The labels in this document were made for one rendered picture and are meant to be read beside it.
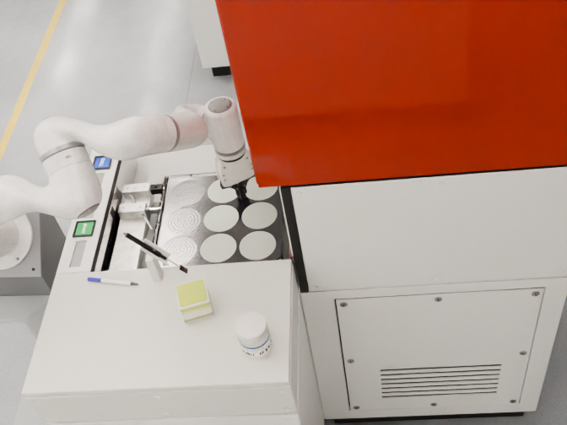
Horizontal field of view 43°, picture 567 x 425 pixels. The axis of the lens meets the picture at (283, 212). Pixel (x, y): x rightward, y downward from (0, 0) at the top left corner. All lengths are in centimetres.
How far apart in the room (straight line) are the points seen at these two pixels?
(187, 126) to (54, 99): 263
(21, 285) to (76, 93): 226
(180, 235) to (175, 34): 258
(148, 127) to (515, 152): 79
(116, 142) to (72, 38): 319
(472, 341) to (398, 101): 93
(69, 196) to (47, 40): 324
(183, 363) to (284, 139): 57
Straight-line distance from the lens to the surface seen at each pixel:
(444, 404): 251
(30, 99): 437
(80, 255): 202
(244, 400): 172
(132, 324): 182
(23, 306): 217
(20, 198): 166
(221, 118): 184
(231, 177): 200
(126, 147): 158
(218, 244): 199
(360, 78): 144
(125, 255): 208
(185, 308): 172
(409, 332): 212
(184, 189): 216
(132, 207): 215
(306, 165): 159
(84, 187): 162
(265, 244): 196
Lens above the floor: 239
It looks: 47 degrees down
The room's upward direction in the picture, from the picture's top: 11 degrees counter-clockwise
